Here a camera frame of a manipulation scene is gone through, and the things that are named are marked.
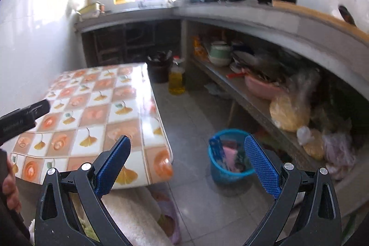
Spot person's white fleece coat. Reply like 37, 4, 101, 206
29, 185, 174, 246

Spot concrete kitchen counter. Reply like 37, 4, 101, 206
74, 0, 369, 97

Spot wooden shelf leg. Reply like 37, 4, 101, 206
227, 99, 240, 129

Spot orange snack packets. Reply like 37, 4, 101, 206
192, 37, 210, 61

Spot white plates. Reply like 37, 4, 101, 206
232, 49, 260, 68

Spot blue plastic basket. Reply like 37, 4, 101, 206
208, 128, 258, 185

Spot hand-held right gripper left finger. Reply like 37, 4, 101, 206
35, 135, 133, 246

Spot cooking oil bottle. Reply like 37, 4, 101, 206
168, 55, 187, 95

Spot crumpled pinkish plastic bag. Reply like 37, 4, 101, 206
322, 119, 358, 178

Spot white plastic bag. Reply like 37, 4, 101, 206
204, 82, 232, 97

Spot stone kitchen shelf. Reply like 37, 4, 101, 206
190, 57, 326, 175

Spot enamel basin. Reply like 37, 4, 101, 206
76, 1, 106, 18

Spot wooden cutting board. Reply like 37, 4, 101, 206
272, 0, 369, 42

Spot black bucket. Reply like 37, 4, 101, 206
146, 51, 174, 84

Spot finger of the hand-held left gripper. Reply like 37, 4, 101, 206
26, 99, 51, 120

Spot pink cloth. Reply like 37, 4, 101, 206
222, 145, 240, 172

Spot stack of bowls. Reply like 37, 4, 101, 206
208, 42, 233, 67

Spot bag of yellow grain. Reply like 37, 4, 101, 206
269, 70, 321, 132

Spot small bag of grain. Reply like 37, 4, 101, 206
297, 126, 327, 162

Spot tiled pattern table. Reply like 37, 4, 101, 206
5, 63, 175, 190

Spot pink plastic basin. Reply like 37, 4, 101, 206
244, 73, 285, 100

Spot red plastic spatula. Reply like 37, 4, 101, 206
226, 68, 252, 80

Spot person's left hand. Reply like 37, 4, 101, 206
2, 159, 22, 213

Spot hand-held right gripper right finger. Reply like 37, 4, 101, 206
244, 134, 342, 246

